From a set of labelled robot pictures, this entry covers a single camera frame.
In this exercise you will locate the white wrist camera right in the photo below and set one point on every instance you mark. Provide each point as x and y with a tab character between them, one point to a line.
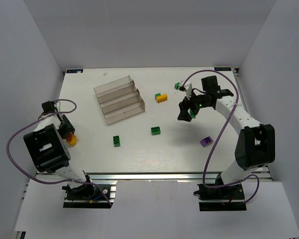
186	86

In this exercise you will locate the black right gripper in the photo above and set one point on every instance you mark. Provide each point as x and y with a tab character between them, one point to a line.
188	105

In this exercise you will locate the purple lego brick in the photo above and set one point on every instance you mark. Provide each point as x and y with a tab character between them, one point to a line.
177	85
206	141

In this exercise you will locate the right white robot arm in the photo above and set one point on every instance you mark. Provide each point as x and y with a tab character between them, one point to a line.
256	141

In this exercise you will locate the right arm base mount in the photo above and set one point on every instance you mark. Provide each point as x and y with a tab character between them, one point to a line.
230	198

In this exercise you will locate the blue label sticker left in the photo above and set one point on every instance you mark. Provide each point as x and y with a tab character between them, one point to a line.
74	71

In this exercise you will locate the yellow long lego brick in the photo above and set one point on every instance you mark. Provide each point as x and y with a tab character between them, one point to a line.
162	98

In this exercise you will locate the blue label sticker right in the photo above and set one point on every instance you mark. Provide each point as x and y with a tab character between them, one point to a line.
222	69

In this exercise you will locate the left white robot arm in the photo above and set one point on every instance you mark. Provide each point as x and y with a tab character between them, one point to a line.
48	149

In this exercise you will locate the blue label sticker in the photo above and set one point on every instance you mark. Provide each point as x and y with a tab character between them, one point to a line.
74	71
222	69

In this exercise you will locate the yellow patterned lego brick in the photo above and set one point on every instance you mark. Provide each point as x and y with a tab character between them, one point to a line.
71	139

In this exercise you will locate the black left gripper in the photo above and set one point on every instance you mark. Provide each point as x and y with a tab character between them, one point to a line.
67	128

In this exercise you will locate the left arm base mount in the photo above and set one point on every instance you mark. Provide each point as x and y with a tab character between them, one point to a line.
88	197

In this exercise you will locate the clear tiered plastic organizer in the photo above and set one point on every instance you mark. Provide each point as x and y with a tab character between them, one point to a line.
119	99

